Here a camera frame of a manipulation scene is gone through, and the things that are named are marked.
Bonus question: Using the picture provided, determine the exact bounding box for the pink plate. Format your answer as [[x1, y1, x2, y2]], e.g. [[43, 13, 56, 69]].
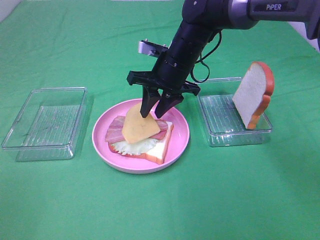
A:
[[92, 98, 190, 174]]

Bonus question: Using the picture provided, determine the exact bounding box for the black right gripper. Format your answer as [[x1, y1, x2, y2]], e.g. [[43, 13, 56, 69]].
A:
[[127, 49, 201, 119]]

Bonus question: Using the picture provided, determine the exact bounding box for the yellow cheese slice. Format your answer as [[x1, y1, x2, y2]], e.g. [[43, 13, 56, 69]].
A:
[[122, 103, 160, 144]]

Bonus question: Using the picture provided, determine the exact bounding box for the right clear plastic container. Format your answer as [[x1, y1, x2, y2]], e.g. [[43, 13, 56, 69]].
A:
[[197, 77, 273, 147]]

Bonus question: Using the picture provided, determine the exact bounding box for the clear plastic container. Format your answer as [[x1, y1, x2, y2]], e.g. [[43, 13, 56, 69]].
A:
[[1, 87, 88, 162], [197, 77, 273, 147]]

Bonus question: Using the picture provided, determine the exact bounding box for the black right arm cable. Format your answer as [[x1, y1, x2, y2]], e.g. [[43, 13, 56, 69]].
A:
[[189, 29, 223, 83]]

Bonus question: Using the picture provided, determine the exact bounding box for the bacon strip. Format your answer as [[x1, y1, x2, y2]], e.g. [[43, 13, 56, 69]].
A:
[[104, 115, 125, 144], [149, 119, 168, 140]]

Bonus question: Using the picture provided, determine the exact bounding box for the green lettuce leaf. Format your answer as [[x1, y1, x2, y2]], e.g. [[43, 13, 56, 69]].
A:
[[110, 138, 159, 156]]

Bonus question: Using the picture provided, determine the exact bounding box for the left clear plastic container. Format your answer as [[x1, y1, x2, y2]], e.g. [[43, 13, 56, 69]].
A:
[[1, 87, 88, 162]]

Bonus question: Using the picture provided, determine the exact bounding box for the toast bread slice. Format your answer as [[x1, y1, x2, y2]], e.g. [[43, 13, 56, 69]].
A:
[[108, 121, 174, 165], [232, 61, 275, 130]]

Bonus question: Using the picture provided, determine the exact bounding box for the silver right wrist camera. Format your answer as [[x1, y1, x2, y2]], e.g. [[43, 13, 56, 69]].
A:
[[138, 39, 169, 58]]

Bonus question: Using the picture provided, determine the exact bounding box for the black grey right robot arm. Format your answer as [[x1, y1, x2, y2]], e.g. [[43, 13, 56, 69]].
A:
[[127, 0, 320, 118]]

